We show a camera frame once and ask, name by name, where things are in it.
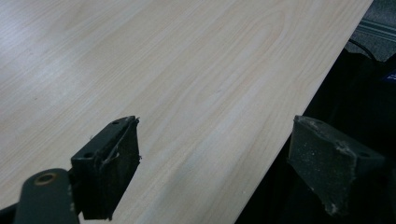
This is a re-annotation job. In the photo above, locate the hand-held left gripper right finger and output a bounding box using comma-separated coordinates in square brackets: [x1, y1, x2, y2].
[287, 115, 387, 217]

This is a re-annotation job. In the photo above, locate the black cable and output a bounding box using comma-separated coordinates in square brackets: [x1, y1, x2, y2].
[347, 38, 378, 63]

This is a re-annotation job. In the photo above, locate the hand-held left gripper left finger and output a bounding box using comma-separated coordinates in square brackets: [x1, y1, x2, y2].
[70, 115, 142, 221]

